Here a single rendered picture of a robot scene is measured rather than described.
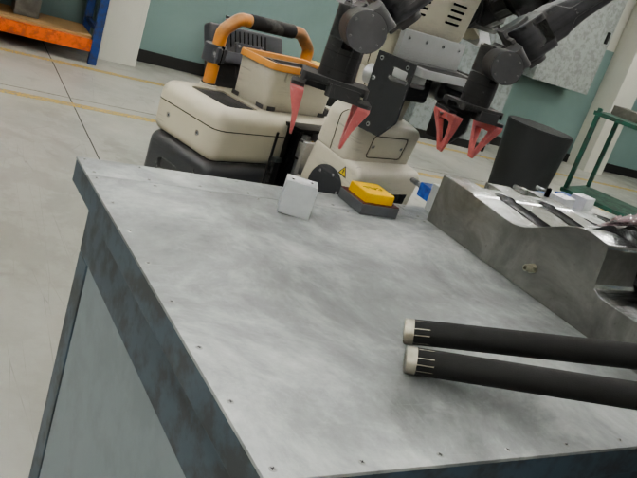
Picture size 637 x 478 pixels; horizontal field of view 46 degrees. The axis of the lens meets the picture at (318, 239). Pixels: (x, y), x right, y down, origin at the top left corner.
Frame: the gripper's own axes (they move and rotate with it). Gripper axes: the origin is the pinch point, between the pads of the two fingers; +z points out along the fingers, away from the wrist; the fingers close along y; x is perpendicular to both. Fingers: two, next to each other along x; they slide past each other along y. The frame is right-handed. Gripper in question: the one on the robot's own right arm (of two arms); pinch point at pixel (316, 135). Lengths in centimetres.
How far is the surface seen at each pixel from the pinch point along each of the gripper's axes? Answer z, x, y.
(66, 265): 92, 125, -55
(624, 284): 5, -13, 49
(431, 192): 8.5, 24.8, 26.6
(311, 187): 7.3, -2.7, 1.5
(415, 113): 65, 581, 133
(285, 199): 10.4, -2.7, -1.6
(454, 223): 9.7, 11.6, 29.0
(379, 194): 8.7, 11.3, 14.6
